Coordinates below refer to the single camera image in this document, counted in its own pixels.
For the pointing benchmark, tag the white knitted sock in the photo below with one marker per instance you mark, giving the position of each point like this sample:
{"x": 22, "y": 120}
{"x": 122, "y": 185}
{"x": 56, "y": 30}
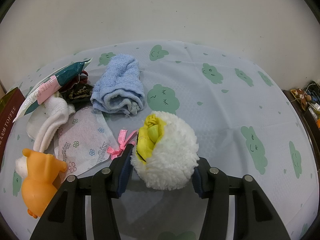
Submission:
{"x": 46, "y": 120}

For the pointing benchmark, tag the white pompom ball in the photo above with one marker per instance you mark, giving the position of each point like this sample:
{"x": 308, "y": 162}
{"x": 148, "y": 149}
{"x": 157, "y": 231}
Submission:
{"x": 21, "y": 167}

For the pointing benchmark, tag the red and black fabric scrunchie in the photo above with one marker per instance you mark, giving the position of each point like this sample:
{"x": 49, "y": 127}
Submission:
{"x": 78, "y": 91}

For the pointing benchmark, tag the white floral drawstring pouch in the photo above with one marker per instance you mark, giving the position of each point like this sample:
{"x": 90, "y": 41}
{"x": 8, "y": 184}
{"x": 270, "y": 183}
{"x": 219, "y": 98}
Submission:
{"x": 85, "y": 141}

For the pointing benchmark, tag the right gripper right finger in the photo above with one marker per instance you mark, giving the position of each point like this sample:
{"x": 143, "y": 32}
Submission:
{"x": 255, "y": 216}

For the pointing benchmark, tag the cloud-print tablecloth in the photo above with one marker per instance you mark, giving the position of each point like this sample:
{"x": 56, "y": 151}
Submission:
{"x": 246, "y": 106}

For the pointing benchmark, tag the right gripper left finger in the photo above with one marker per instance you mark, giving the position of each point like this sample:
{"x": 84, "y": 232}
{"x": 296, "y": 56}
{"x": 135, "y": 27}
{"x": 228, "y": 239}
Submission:
{"x": 64, "y": 217}

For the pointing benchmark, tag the cluttered side shelf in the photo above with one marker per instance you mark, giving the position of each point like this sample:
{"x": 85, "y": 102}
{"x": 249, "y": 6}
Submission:
{"x": 306, "y": 103}

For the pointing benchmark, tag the orange rubber duck toy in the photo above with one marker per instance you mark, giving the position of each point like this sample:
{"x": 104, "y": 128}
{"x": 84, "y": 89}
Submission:
{"x": 37, "y": 188}

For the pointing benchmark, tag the blue towel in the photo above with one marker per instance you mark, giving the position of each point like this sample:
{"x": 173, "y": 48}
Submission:
{"x": 119, "y": 90}

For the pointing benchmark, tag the green and white tissue pack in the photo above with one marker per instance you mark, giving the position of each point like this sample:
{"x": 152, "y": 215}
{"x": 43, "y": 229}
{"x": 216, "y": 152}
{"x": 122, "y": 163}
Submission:
{"x": 49, "y": 86}

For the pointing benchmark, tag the red and gold tin box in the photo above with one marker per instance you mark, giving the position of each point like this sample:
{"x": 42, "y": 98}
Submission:
{"x": 10, "y": 104}

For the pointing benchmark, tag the white and yellow plush toy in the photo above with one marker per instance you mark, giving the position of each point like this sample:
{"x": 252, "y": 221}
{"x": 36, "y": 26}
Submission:
{"x": 165, "y": 154}

